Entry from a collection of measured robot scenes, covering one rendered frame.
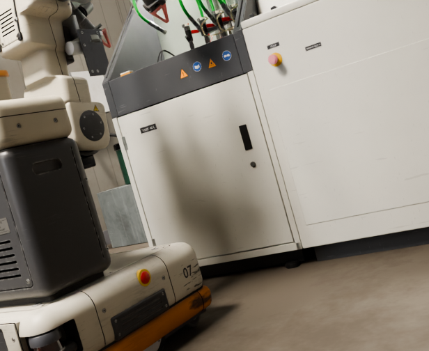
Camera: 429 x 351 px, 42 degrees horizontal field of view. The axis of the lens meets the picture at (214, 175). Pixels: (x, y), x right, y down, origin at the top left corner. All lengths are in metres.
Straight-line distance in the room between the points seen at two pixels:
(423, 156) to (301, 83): 0.50
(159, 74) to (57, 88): 0.62
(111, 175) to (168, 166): 2.64
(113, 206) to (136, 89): 2.04
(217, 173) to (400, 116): 0.75
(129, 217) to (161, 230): 1.81
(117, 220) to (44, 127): 2.87
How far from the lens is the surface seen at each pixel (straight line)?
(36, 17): 1.95
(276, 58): 2.14
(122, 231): 4.39
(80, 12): 2.51
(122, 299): 1.61
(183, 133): 2.36
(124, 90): 2.50
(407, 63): 2.07
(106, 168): 5.01
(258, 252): 2.32
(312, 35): 2.14
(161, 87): 2.40
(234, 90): 2.24
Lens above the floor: 0.55
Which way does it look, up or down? 3 degrees down
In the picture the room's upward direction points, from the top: 16 degrees counter-clockwise
